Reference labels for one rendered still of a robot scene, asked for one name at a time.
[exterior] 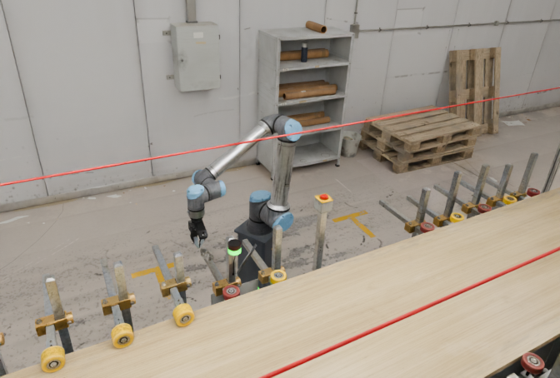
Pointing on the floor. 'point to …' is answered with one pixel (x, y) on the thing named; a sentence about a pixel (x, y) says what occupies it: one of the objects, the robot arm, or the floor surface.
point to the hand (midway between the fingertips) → (199, 246)
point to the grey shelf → (341, 74)
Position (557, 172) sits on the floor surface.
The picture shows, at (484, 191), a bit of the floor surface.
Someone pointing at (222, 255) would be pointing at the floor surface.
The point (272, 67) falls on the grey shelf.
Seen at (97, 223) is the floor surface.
